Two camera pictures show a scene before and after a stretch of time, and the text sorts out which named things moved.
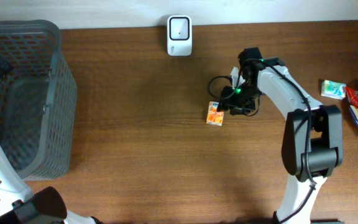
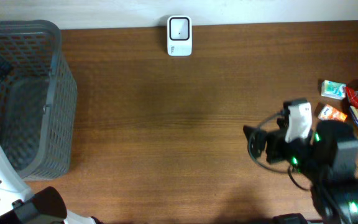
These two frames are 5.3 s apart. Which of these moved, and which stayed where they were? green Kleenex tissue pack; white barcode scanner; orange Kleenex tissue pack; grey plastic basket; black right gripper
Moved: orange Kleenex tissue pack; black right gripper
Stayed: green Kleenex tissue pack; white barcode scanner; grey plastic basket
